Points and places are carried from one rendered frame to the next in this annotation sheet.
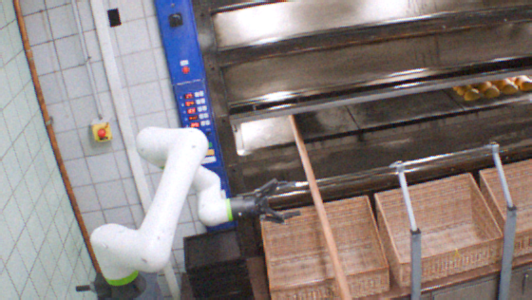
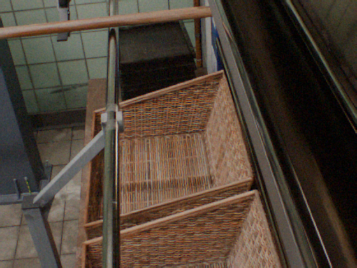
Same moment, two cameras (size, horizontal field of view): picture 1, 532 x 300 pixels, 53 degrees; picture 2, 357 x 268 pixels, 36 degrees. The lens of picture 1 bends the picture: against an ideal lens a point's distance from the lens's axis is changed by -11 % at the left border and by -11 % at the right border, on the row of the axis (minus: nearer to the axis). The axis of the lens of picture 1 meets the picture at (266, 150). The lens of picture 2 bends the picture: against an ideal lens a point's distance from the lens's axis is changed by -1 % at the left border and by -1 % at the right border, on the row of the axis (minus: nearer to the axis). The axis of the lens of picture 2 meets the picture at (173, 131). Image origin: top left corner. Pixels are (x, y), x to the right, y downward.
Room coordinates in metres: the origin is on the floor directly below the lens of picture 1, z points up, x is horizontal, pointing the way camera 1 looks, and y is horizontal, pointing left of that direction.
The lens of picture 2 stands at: (2.33, -1.50, 1.85)
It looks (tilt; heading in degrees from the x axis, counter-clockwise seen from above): 38 degrees down; 88
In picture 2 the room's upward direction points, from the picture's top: 5 degrees counter-clockwise
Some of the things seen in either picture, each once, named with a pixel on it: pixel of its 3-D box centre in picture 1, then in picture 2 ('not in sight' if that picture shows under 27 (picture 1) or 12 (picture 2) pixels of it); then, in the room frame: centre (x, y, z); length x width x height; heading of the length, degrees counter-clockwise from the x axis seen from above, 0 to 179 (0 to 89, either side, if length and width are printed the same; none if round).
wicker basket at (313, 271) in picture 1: (323, 253); (163, 157); (2.33, -0.18, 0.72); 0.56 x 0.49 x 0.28; 89
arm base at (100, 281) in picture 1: (109, 283); not in sight; (1.62, 0.62, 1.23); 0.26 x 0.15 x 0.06; 89
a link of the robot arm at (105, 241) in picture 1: (116, 253); not in sight; (1.62, 0.55, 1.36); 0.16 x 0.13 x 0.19; 62
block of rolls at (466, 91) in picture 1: (482, 75); not in sight; (3.04, -1.34, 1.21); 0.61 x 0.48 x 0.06; 0
